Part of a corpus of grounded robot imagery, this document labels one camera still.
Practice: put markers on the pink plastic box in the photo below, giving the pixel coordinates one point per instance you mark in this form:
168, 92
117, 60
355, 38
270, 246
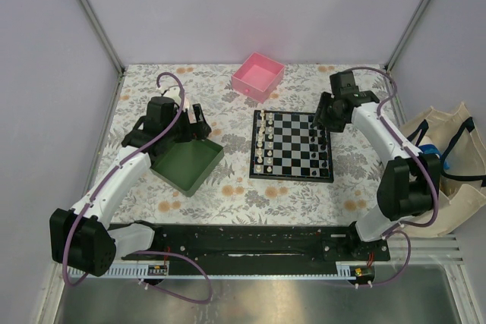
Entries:
258, 77

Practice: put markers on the aluminium rail frame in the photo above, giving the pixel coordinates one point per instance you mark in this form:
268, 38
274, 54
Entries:
440, 250

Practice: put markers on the green plastic tray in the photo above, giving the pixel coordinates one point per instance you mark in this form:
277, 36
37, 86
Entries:
187, 165

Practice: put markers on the blue cartoon face package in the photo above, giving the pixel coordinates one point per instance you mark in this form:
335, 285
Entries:
430, 148

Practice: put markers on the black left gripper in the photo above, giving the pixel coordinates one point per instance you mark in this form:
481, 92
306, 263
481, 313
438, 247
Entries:
194, 131

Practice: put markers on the cream canvas tote bag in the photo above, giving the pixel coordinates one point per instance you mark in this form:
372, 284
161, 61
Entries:
462, 185

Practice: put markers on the white slotted cable duct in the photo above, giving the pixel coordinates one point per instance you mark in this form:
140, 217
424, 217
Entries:
137, 269

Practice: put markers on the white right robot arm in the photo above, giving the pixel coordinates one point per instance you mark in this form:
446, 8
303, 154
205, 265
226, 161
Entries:
408, 193

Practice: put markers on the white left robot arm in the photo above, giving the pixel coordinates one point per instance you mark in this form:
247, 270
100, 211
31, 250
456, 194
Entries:
80, 237

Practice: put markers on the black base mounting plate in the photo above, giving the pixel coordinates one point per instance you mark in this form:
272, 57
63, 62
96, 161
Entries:
259, 250

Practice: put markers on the black white chess board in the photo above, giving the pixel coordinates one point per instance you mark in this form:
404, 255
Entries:
286, 146

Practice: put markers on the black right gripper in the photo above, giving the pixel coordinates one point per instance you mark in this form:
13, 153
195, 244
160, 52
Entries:
320, 115

